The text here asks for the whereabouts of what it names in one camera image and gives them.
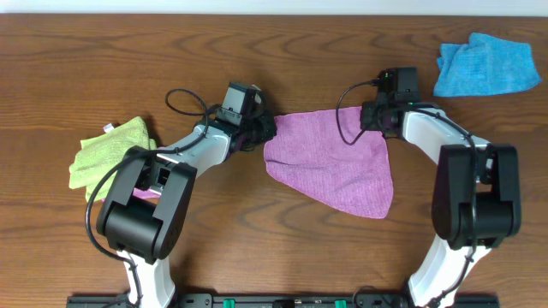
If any purple microfiber cloth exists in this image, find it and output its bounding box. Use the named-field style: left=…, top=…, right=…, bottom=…
left=264, top=107, right=394, bottom=219

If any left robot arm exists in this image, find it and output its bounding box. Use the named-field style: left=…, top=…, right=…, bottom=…
left=87, top=109, right=277, bottom=307

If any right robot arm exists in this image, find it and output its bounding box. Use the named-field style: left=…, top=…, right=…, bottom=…
left=360, top=68, right=521, bottom=307

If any blue microfiber cloth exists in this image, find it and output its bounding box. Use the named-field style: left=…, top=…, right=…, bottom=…
left=433, top=33, right=542, bottom=98

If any purple folded cloth under green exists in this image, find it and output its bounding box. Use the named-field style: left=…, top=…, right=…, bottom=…
left=101, top=145, right=174, bottom=204

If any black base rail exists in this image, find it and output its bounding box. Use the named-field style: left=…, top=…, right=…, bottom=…
left=66, top=293, right=500, bottom=308

